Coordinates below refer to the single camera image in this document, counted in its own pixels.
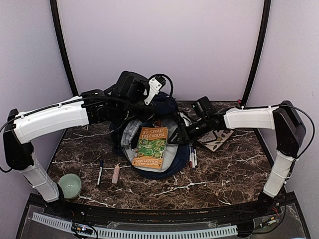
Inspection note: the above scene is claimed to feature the pink translucent glue bottle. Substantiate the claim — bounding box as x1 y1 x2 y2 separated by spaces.
112 164 120 184

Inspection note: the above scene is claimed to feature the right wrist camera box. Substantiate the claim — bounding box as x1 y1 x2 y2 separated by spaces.
191 96 217 119

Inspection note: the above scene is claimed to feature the navy blue student backpack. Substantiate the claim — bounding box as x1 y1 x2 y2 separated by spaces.
110 93 189 180

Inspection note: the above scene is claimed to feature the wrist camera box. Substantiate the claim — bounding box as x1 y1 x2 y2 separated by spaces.
111 71 149 103
191 96 217 119

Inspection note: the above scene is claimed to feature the orange green paperback book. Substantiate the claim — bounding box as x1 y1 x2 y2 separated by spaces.
132 127 168 169

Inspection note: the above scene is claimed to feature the pale green round bowl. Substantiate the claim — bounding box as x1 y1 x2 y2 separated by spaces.
58 174 82 200

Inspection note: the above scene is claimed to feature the purple tipped white marker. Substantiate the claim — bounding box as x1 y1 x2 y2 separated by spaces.
188 144 195 170

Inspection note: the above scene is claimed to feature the beige floral notebook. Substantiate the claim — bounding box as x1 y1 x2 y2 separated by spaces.
197 129 234 152

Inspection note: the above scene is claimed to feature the black left frame post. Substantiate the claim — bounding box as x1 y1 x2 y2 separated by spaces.
49 0 79 96

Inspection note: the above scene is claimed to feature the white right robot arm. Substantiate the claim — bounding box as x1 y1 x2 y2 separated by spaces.
168 97 307 216

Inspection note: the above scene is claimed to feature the white slotted cable duct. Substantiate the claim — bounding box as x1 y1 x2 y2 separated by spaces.
31 212 238 239

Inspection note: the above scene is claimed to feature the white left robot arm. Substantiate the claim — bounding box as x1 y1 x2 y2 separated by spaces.
0 88 155 217

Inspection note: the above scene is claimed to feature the black right frame post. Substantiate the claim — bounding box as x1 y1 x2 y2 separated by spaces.
241 0 271 107

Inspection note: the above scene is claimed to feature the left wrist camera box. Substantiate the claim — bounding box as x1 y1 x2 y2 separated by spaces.
111 71 149 103

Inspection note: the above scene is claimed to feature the black frame post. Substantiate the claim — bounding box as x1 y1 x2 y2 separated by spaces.
241 0 271 107
49 0 79 96

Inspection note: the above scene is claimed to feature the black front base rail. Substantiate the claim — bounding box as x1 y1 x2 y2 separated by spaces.
27 193 297 231

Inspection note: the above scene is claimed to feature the red capped white marker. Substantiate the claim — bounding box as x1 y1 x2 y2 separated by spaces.
190 149 196 171

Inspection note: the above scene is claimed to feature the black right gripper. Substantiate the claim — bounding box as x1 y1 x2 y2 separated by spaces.
167 117 210 144

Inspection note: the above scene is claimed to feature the black tipped whiteboard marker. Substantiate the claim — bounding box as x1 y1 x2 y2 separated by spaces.
193 145 198 168

